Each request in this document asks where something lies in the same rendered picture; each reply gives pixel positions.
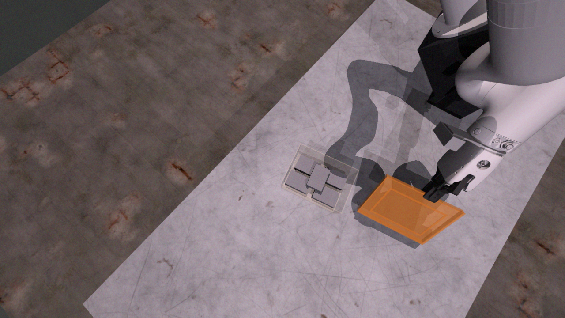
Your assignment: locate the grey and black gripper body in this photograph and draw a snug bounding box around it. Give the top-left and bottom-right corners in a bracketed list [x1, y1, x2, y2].
[437, 140, 506, 192]

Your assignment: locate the translucent orange box lid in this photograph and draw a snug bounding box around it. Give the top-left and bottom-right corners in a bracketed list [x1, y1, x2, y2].
[357, 174, 465, 245]

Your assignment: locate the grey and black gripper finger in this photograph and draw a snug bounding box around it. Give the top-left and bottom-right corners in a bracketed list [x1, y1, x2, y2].
[423, 174, 472, 203]
[422, 166, 444, 192]

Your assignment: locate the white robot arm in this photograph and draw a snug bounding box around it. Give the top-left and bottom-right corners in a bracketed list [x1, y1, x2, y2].
[432, 0, 565, 153]

